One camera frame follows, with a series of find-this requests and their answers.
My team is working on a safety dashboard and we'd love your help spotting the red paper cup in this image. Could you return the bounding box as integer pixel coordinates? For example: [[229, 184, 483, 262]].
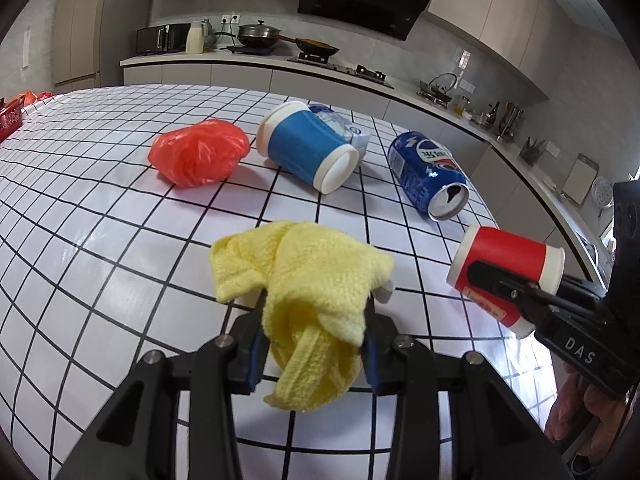
[[447, 226, 565, 338]]

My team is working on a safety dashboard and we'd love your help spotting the blue Pepsi can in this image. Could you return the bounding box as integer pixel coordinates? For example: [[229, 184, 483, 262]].
[[387, 131, 470, 222]]

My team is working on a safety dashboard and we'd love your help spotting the yellow cloth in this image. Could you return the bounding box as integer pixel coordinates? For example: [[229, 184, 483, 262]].
[[209, 221, 395, 412]]

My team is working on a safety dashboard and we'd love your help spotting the red plastic bag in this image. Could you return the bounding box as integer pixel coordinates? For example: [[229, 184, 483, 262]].
[[148, 119, 250, 188]]

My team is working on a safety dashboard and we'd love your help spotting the blue paper cup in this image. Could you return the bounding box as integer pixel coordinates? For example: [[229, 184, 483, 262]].
[[256, 101, 360, 195]]

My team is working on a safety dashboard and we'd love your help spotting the person's right hand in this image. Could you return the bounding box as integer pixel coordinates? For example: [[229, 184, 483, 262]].
[[544, 363, 626, 465]]

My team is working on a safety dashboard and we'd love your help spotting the white colander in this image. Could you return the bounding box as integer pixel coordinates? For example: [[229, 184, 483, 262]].
[[591, 176, 614, 209]]

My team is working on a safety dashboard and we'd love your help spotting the white cutting board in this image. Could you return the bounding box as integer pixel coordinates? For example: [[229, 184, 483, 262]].
[[561, 153, 600, 206]]

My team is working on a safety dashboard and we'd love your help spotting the utensil holder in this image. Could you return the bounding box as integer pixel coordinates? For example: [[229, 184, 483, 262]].
[[518, 136, 547, 166]]

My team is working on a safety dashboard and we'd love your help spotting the gas stove top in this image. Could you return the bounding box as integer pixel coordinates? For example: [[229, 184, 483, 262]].
[[290, 53, 393, 89]]

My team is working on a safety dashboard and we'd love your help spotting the black frying pan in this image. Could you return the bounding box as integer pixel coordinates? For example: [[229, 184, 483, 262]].
[[279, 34, 340, 58]]

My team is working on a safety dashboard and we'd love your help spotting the black lidded wok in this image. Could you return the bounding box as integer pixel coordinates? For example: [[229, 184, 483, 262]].
[[236, 21, 280, 50]]

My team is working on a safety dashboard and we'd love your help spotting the black microwave oven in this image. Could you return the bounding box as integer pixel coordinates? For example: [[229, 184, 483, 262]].
[[136, 24, 191, 55]]

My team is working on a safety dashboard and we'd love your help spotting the white jug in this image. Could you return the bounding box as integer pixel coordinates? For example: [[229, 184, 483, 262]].
[[186, 21, 204, 54]]

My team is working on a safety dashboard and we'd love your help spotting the beige refrigerator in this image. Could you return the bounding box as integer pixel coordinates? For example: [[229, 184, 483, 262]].
[[52, 0, 151, 96]]

